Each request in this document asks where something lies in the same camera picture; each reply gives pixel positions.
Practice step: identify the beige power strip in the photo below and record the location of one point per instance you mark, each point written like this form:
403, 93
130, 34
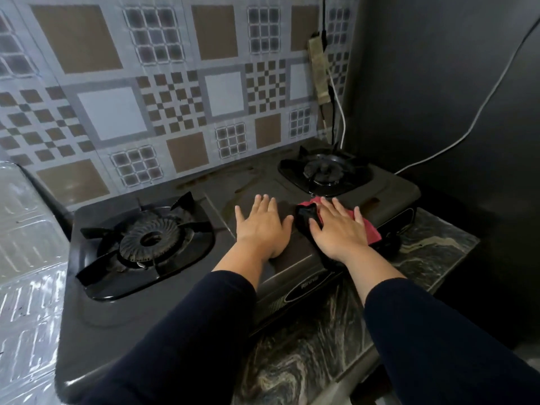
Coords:
318, 67

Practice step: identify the person's left middle finger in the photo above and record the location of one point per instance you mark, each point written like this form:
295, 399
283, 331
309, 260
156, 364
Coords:
264, 203

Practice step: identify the person's left little finger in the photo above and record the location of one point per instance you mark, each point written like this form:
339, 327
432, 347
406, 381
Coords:
239, 215

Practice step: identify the black stove knob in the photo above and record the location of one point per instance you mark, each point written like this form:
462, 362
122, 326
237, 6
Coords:
390, 245

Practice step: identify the person's right thumb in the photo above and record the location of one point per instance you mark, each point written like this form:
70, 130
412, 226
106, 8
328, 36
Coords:
315, 230

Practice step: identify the person's left forearm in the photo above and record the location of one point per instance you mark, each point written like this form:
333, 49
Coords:
198, 328

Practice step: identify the person's left thumb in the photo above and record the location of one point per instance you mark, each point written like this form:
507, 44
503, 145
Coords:
287, 228

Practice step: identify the red cleaning cloth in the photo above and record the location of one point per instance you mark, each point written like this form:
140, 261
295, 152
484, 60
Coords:
373, 234

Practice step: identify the person's right hand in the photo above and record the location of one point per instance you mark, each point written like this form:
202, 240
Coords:
341, 236

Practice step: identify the black two-burner gas stove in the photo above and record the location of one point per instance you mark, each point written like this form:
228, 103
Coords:
139, 320

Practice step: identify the person's right little finger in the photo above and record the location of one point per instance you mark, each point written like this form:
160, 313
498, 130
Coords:
359, 216

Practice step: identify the person's right middle finger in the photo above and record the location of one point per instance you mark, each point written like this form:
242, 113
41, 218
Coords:
339, 207

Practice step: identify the person's right forearm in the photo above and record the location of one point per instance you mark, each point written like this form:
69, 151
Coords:
422, 333

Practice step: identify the embossed silver foil sheet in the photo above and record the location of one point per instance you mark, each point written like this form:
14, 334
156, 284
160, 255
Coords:
29, 269

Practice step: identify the person's left hand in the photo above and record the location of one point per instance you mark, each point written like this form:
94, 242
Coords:
261, 234

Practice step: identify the black pan support grate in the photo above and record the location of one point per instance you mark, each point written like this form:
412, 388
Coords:
291, 168
190, 244

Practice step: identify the round black burner head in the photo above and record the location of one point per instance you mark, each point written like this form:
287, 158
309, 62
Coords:
149, 239
325, 169

